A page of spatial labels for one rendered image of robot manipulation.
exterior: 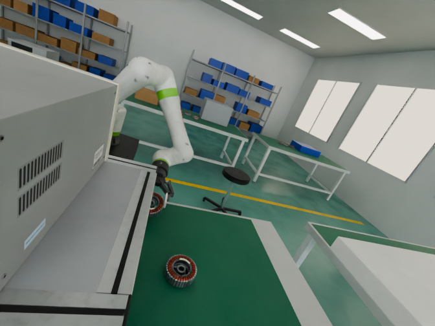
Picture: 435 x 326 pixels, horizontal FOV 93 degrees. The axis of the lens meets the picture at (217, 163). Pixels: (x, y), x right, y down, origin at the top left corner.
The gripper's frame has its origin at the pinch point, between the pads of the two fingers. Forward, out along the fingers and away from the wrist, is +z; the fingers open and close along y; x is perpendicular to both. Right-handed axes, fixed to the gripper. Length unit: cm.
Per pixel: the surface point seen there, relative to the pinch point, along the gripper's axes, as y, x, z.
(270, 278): -55, -9, 24
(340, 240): -39, 40, 44
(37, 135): 12, 51, 47
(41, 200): 12, 41, 47
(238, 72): -156, 8, -609
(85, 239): 8, 33, 46
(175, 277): -13.7, -3.1, 30.3
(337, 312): -174, -93, -2
